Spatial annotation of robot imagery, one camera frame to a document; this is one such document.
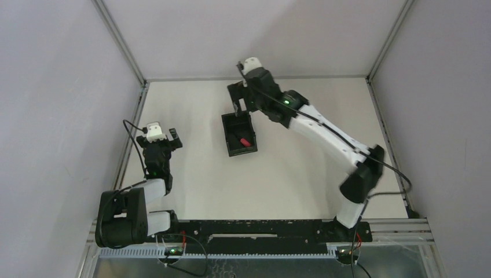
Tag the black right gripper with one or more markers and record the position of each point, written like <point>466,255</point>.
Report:
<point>239,91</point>

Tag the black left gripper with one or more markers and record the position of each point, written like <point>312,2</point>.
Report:
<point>158,142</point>

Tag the red handled screwdriver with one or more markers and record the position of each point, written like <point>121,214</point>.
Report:
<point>239,141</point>

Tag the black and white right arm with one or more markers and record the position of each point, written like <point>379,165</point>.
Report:
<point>361,163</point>

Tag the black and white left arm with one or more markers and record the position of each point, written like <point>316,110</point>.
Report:
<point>123,219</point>

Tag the black plastic bin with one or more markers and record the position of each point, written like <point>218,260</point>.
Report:
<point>242,126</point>

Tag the left controller circuit board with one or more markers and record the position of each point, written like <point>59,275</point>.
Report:
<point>173,251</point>

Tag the controller circuit board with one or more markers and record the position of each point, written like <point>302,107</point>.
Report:
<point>173,251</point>
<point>345,257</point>

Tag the right controller circuit board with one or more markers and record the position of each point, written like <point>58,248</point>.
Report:
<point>345,257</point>

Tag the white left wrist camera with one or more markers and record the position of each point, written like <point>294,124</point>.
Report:
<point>154,132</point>

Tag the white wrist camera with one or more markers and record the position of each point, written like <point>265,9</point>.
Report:
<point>248,65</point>
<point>154,132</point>

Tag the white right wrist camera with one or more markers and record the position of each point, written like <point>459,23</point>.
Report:
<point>248,65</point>

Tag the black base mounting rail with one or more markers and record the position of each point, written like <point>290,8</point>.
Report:
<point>269,237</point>

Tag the aluminium frame right rail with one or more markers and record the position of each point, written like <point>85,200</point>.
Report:
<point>373,80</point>

